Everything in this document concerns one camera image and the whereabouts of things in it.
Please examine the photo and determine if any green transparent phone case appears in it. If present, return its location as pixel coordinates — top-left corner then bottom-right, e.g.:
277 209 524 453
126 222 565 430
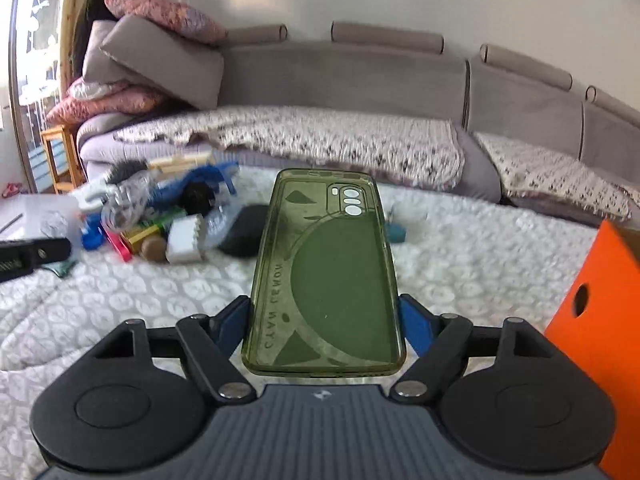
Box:
242 169 406 378

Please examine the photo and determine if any green plastic flat piece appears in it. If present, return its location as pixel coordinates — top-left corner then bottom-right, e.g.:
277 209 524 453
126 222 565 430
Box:
41 258 77 278

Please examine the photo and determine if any blue plastic lid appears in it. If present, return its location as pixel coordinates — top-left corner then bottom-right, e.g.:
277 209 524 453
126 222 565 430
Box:
80 214 106 252

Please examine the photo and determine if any wooden stool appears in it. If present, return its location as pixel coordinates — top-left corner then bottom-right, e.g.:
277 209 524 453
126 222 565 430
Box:
40 126 86 194

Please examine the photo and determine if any pink clothespin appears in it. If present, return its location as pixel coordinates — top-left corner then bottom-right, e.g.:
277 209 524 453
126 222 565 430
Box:
105 230 134 262

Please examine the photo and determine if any orange storage box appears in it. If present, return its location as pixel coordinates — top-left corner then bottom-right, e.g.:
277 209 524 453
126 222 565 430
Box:
544 221 640 479

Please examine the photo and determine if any brown wooden ball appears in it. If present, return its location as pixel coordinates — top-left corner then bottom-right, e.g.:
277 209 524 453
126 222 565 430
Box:
140 235 167 263

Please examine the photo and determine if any black steel wool scrubber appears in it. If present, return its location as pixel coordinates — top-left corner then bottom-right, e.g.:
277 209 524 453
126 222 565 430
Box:
106 159 149 185

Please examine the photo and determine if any green yellow candy pack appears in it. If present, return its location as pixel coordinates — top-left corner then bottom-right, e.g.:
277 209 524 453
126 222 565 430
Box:
120 208 186 255

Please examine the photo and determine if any leaf patterned quilt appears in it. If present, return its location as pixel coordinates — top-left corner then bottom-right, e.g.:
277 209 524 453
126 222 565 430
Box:
1 185 596 479

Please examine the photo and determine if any blue rubber glove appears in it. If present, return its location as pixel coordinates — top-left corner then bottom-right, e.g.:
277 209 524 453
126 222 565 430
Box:
146 160 240 210

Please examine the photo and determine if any white comb-edged block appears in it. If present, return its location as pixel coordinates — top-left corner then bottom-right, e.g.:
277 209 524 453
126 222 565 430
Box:
165 214 204 264

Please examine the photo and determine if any white pillow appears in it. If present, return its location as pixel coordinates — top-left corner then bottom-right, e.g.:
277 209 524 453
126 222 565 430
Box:
67 77 130 101

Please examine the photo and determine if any black round ball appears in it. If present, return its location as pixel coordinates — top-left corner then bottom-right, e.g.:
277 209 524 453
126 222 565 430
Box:
177 182 216 217

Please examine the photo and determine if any black oval pouch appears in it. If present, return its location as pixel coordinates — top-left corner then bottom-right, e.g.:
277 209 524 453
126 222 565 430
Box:
218 204 269 258

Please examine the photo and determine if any cream wooden block holder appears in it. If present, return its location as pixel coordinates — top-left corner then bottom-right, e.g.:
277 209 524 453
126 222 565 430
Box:
148 152 215 178

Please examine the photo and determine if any pink floral pillow lower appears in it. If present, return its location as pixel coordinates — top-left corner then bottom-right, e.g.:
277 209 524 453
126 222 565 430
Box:
47 86 168 126

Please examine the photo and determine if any pink floral pillow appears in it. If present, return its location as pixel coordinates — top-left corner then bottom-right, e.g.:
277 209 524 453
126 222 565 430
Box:
104 0 228 44
47 86 168 126

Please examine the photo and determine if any teal small eraser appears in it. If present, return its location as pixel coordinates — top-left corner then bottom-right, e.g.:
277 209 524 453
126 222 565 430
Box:
386 223 407 244

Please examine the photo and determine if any floral sofa cover right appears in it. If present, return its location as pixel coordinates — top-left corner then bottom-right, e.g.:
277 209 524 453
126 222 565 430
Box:
474 132 632 222

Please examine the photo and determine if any floral sofa cover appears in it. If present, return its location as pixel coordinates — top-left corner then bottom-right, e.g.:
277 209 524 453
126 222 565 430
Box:
474 132 632 222
114 106 465 191

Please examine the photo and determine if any grey large cushion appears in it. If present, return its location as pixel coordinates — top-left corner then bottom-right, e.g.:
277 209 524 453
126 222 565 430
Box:
82 15 224 110

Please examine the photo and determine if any floral sofa cover left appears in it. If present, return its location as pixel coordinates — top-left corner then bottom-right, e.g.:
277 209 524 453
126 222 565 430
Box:
114 106 465 191

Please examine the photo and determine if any pink floral pillow top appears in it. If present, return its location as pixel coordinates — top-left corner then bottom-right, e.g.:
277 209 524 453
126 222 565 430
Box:
104 0 228 44

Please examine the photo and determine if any grey sectional sofa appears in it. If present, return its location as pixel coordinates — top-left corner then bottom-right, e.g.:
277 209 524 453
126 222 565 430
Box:
77 20 640 231

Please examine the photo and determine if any white coiled usb cable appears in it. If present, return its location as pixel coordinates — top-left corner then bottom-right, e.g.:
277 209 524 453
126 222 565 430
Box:
101 179 151 233

